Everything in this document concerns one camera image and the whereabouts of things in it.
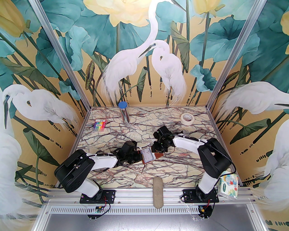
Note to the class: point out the white masking tape roll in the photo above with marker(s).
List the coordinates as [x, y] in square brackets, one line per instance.
[187, 119]

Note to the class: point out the white printed credit card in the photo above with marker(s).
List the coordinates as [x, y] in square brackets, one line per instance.
[147, 155]

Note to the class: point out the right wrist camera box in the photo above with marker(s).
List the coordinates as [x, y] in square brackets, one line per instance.
[162, 132]

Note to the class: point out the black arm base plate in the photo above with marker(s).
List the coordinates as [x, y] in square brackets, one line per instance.
[110, 195]
[188, 196]

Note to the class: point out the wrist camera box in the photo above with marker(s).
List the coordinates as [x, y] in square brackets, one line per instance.
[162, 132]
[129, 146]

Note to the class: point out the brown leather card holder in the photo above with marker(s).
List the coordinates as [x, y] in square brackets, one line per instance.
[159, 155]

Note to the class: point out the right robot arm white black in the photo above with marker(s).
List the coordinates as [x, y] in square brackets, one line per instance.
[187, 143]

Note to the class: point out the aluminium frame post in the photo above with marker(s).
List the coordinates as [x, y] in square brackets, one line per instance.
[232, 54]
[62, 54]

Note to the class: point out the pack of coloured pens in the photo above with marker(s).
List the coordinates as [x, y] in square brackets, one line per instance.
[99, 125]

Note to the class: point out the clear tube with blue lid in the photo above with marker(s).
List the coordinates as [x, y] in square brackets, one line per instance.
[123, 110]

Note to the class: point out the aluminium front rail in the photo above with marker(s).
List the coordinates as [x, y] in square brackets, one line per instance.
[135, 194]

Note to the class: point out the small circuit board mount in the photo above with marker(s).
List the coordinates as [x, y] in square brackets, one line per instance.
[203, 211]
[97, 209]

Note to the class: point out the perforated metal tray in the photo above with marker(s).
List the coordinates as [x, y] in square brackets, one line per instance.
[144, 223]

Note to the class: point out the printed tissue pack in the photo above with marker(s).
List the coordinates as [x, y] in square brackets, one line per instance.
[228, 185]

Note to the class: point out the beige oblong pad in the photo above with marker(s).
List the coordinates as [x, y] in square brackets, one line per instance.
[158, 191]

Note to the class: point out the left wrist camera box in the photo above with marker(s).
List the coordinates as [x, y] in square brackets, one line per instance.
[129, 146]

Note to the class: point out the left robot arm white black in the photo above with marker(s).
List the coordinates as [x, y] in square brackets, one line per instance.
[103, 160]

